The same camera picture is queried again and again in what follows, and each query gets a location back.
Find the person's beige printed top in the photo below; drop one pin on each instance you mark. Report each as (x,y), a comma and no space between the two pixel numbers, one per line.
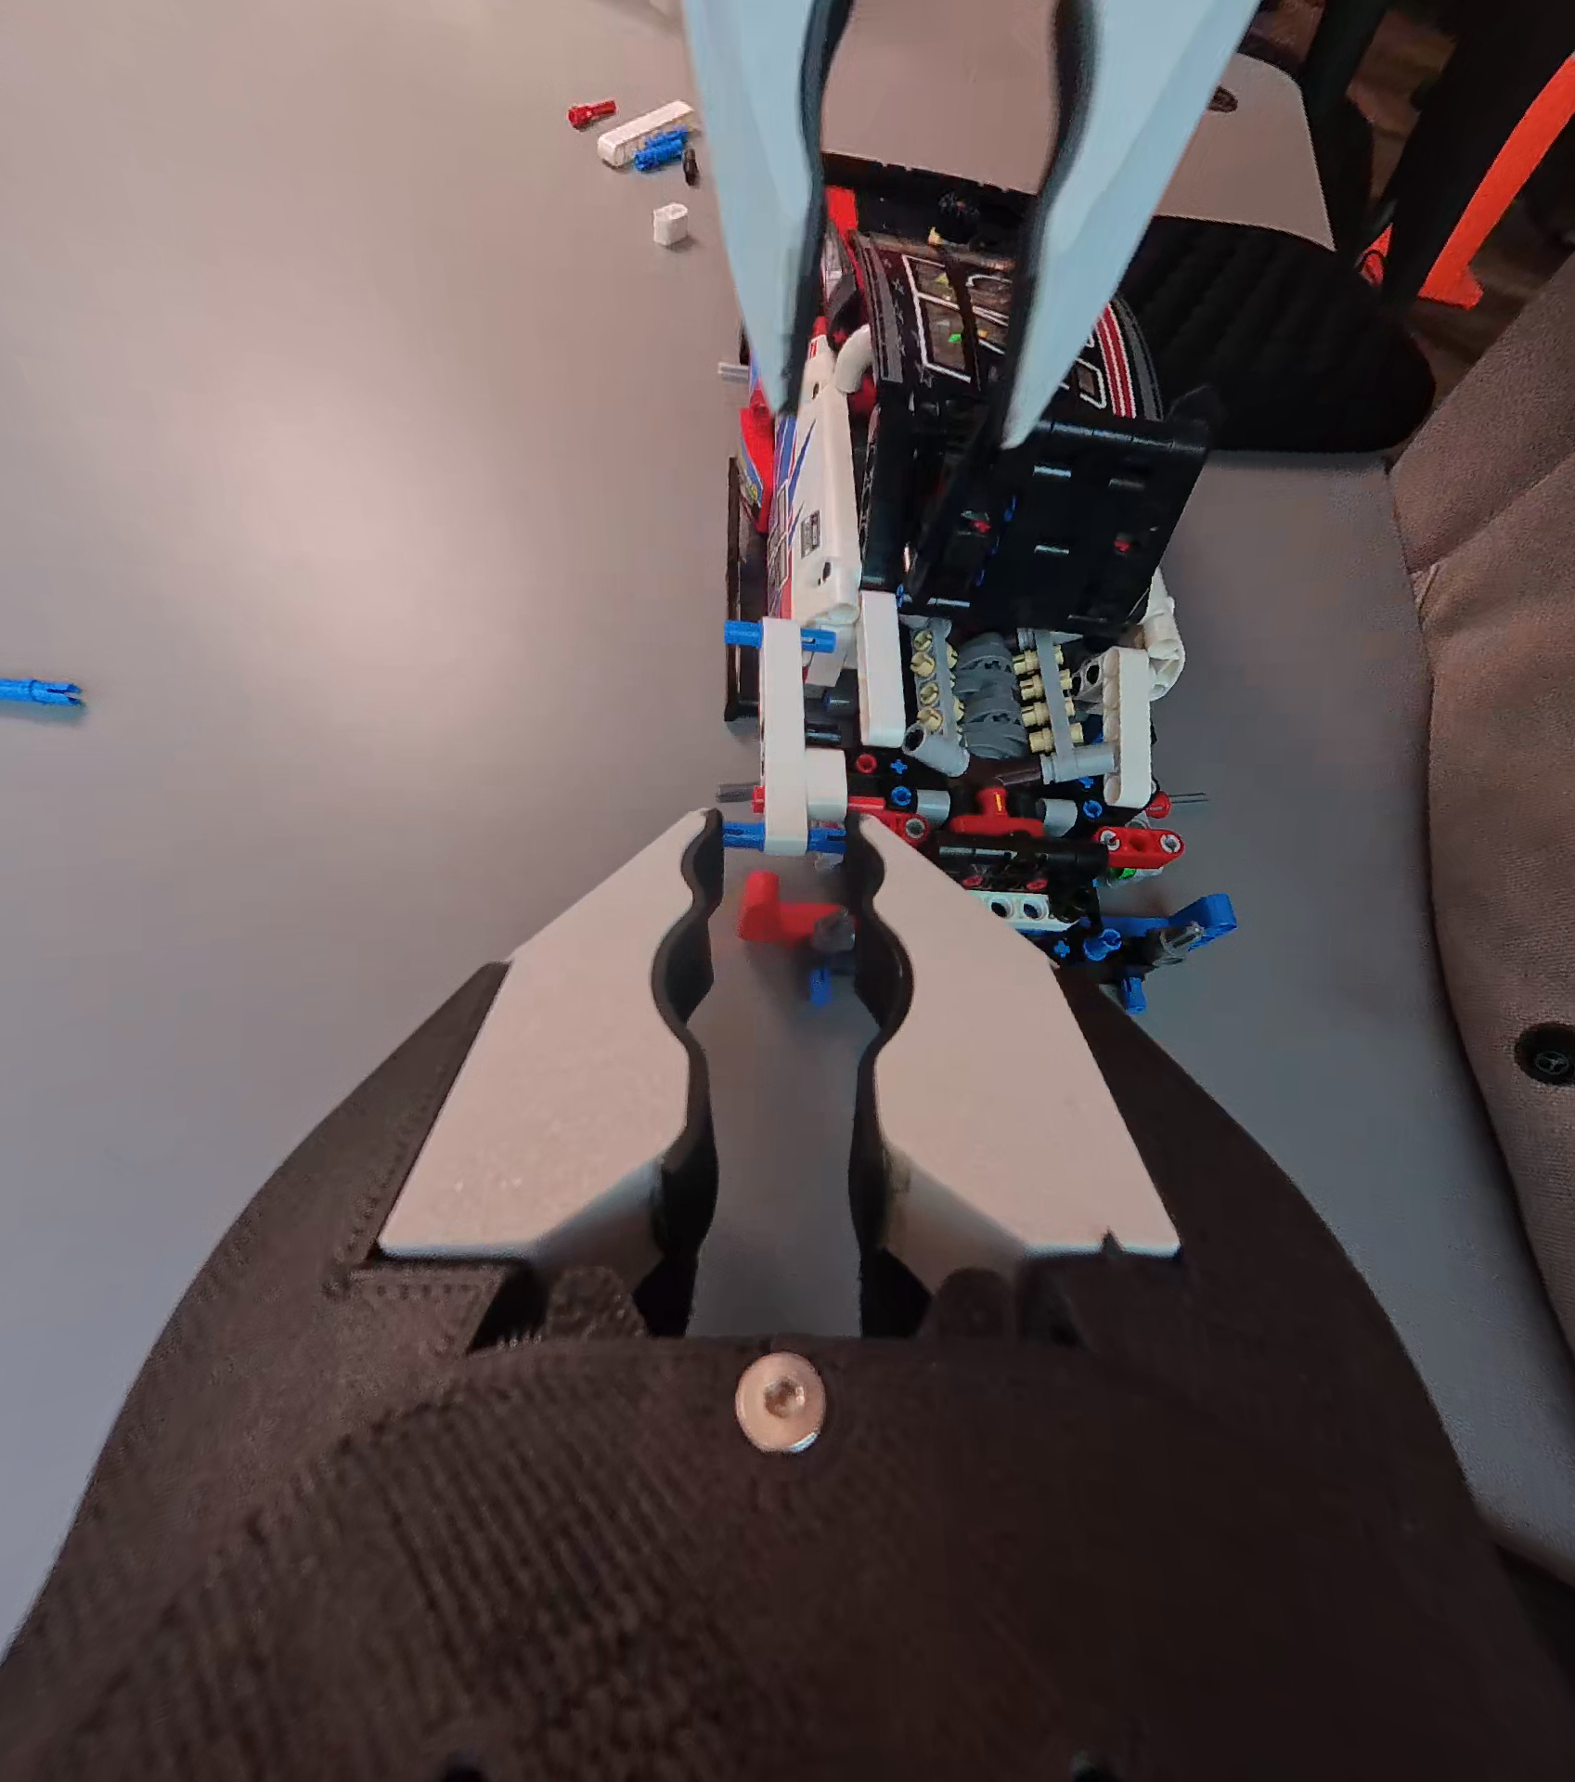
(1564,694)

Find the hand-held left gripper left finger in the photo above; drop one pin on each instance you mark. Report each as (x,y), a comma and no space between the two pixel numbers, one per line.
(550,1101)

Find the grey desk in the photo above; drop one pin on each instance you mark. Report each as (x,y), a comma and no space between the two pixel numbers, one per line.
(241,554)

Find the red brick pin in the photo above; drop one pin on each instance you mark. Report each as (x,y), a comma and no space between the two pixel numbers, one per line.
(589,113)

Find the white brick beam assembly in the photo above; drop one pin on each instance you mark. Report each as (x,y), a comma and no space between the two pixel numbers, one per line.
(789,723)

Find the short blue brick pin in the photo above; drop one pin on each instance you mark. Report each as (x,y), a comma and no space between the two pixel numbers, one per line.
(662,152)

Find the long blue brick pin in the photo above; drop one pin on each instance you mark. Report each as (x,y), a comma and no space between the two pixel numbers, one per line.
(18,689)

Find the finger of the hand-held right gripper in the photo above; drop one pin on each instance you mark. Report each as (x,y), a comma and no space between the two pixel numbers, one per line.
(750,168)
(1152,112)

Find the white brick connector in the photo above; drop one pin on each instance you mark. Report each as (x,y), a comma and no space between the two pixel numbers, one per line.
(672,227)

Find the black chair armrest pad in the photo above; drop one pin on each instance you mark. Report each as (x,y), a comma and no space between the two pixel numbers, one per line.
(1290,348)

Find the orange bar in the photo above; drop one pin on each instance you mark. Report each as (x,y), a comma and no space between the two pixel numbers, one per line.
(1514,183)

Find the black chair frame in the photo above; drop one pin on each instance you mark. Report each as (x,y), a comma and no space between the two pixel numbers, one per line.
(1373,142)

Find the white brick beam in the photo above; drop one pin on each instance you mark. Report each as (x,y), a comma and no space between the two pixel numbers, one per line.
(636,136)

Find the toy brick car model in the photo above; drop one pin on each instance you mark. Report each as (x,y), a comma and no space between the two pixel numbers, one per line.
(1051,530)

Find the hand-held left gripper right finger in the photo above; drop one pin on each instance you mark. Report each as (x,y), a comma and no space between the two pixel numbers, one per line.
(1011,1113)

